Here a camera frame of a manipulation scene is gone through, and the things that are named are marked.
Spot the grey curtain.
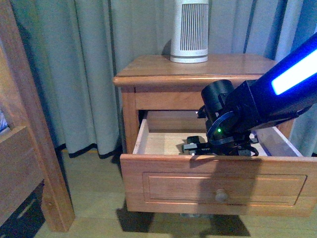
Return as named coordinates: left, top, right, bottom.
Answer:
left=10, top=0, right=317, bottom=155

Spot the wooden nightstand cabinet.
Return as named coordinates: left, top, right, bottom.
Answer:
left=113, top=54, right=295, bottom=154

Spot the white ribbed air purifier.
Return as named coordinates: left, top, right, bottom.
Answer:
left=170, top=0, right=209, bottom=63

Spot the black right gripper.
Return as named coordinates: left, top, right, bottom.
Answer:
left=182, top=133, right=259, bottom=156

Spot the wooden drawer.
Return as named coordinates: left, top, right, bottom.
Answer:
left=120, top=111, right=317, bottom=216

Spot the wooden bed frame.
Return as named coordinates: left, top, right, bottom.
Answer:
left=0, top=0, right=75, bottom=232

